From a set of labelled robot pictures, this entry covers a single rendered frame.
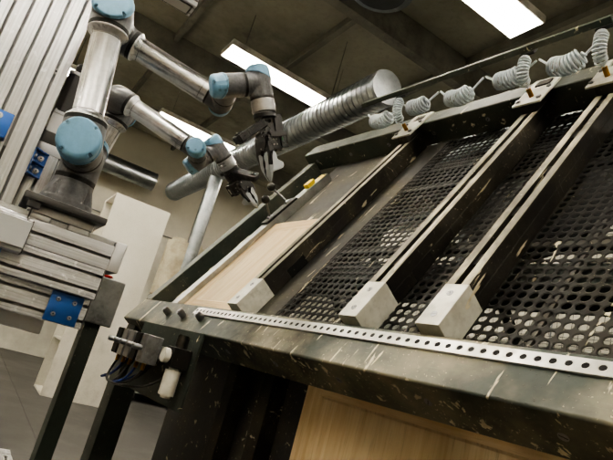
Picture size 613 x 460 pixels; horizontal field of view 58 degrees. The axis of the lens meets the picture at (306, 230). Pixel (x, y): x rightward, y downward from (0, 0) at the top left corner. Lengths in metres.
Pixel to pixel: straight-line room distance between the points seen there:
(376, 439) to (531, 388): 0.59
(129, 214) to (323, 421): 4.60
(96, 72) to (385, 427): 1.22
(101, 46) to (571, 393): 1.43
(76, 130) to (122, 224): 4.33
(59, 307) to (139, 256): 4.23
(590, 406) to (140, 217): 5.39
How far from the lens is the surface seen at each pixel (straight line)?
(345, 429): 1.52
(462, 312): 1.16
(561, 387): 0.93
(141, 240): 5.93
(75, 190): 1.71
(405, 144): 2.27
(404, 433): 1.38
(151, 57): 1.88
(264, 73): 1.77
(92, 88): 1.67
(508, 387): 0.95
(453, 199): 1.58
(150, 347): 1.85
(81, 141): 1.60
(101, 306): 2.28
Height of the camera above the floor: 0.75
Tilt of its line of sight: 15 degrees up
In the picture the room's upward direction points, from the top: 16 degrees clockwise
